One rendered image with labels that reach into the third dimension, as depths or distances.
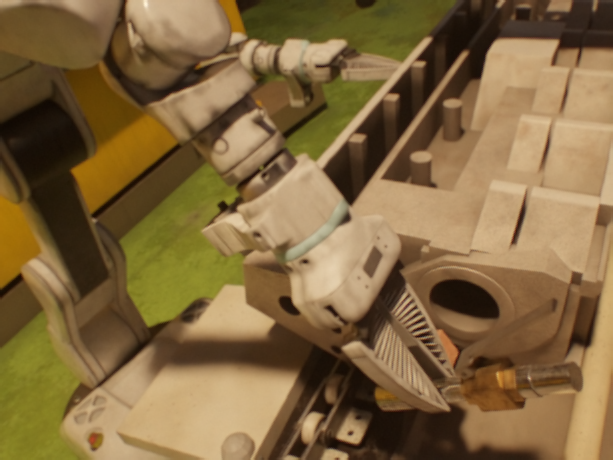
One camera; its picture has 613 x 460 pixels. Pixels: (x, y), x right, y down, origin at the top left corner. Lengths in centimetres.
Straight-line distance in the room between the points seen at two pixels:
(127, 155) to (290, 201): 273
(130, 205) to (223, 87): 275
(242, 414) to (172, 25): 51
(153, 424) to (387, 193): 43
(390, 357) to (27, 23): 35
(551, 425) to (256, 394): 35
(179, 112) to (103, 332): 144
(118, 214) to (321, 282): 270
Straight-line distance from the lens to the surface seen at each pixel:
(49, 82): 119
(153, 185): 324
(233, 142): 40
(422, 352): 51
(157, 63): 41
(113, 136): 307
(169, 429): 78
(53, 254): 141
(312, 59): 108
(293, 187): 41
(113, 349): 181
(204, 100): 40
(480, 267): 64
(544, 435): 72
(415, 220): 70
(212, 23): 41
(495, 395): 48
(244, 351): 82
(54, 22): 39
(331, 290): 41
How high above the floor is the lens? 134
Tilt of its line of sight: 31 degrees down
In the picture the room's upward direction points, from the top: 20 degrees counter-clockwise
